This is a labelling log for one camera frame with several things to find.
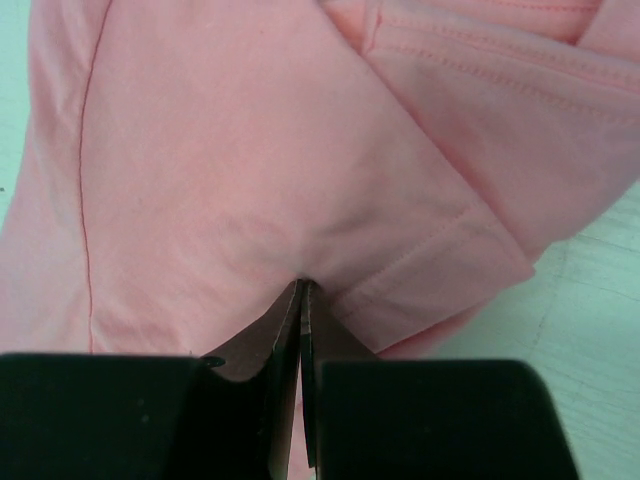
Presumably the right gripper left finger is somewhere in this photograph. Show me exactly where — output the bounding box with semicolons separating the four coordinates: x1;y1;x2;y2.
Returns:
1;282;303;479

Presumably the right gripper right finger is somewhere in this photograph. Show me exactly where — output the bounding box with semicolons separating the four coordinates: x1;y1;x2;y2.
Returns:
301;282;578;480

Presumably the pink t shirt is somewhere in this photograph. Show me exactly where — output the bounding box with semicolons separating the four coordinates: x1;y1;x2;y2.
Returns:
0;0;640;480

